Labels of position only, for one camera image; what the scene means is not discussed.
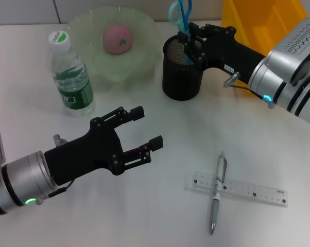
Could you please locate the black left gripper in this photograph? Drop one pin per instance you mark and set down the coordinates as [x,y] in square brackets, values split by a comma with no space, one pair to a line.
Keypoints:
[80,154]

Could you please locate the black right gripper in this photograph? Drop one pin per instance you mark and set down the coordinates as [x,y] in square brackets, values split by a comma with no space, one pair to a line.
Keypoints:
[227,51]

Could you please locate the blue scissors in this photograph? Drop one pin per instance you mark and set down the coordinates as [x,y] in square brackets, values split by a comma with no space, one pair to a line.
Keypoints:
[182,20]

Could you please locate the pink toy peach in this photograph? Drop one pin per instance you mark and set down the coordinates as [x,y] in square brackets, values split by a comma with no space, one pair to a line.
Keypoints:
[116,38]

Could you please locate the clear plastic water bottle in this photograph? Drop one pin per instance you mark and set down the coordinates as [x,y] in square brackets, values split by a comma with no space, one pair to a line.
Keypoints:
[75,92]

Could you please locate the silver ballpoint pen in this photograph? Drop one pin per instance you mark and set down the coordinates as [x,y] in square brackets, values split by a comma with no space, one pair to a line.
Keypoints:
[216,185]

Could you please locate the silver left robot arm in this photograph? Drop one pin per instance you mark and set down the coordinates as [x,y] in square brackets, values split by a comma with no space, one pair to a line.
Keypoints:
[23,177]

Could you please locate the black mesh pen holder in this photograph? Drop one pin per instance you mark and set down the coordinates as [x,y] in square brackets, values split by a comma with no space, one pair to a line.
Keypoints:
[182,82]

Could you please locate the translucent green fruit plate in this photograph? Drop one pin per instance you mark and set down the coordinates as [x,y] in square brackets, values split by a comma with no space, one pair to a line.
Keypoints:
[139,59]

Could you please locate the clear plastic ruler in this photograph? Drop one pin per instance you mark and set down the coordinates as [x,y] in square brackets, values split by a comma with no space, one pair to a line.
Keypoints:
[252,193]

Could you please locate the yellow plastic bin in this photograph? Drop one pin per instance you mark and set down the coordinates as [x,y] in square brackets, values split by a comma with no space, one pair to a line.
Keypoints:
[258,25]

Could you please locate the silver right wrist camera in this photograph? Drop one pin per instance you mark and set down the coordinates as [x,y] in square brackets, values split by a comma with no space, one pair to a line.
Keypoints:
[294,46]

